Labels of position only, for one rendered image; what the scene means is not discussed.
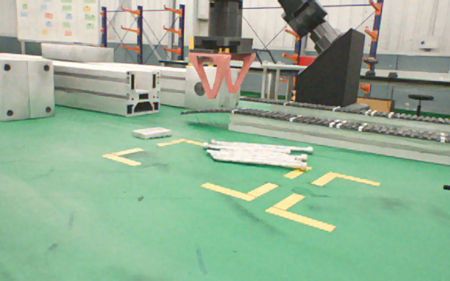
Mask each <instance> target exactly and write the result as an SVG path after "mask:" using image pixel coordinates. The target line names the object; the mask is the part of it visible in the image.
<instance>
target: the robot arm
mask: <svg viewBox="0 0 450 281"><path fill-rule="evenodd" d="M209 1H210V2H209V22H208V37H198V36H193V44H194V45H195V48H189V49H188V51H189V52H188V57H189V59H190V60H191V63H192V65H193V67H194V68H195V71H196V73H197V74H198V77H199V79H200V81H201V82H202V86H203V87H204V89H205V92H206V95H207V97H208V98H213V99H216V97H217V95H218V92H219V90H220V87H221V85H222V82H223V78H224V79H225V82H226V85H227V89H228V91H229V93H232V94H236V93H237V91H238V88H239V87H240V86H241V83H242V81H243V79H244V78H245V75H246V73H247V72H248V70H249V68H250V66H251V65H252V63H253V61H254V60H255V57H256V50H253V49H252V46H253V42H254V38H241V35H242V16H243V0H209ZM277 1H278V3H279V4H280V6H281V7H282V9H283V10H284V11H283V12H282V13H281V14H280V16H281V17H282V19H283V20H284V21H285V22H286V23H287V24H288V25H289V27H290V28H291V29H292V30H293V31H294V32H295V33H296V34H297V35H298V36H299V37H300V38H303V37H304V36H306V35H307V34H308V33H310V36H309V38H310V39H311V40H312V41H313V43H314V44H315V45H314V47H313V48H314V49H315V50H316V51H317V53H318V56H320V55H321V54H322V53H323V52H324V51H325V50H327V49H328V48H329V47H330V46H331V45H332V44H333V43H334V42H335V41H336V40H337V39H338V38H340V37H341V36H342V35H343V34H344V33H345V32H346V31H345V32H340V31H339V29H334V28H333V27H332V26H331V25H330V24H329V23H328V22H327V21H326V20H325V19H324V17H325V16H327V15H328V13H327V11H326V10H325V8H324V7H322V5H321V4H320V3H319V2H318V1H317V0H277ZM221 48H229V52H220V49H221ZM318 56H317V57H318ZM317 57H315V58H314V60H315V59H316V58H317ZM230 60H234V61H243V66H242V67H241V71H240V73H239V74H238V77H237V79H236V82H235V84H234V85H233V84H232V79H231V75H230V63H229V61H230ZM314 60H313V61H314ZM203 62H211V63H216V64H217V70H216V78H215V82H214V84H213V87H212V89H211V87H210V86H209V82H208V79H207V76H206V74H205V70H204V67H203V65H202V63H203Z"/></svg>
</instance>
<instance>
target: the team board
mask: <svg viewBox="0 0 450 281"><path fill-rule="evenodd" d="M15 2H16V23H17V33H18V41H19V42H21V46H22V55H25V54H26V50H25V42H37V43H50V44H75V45H87V46H95V47H100V46H101V35H100V0H15Z"/></svg>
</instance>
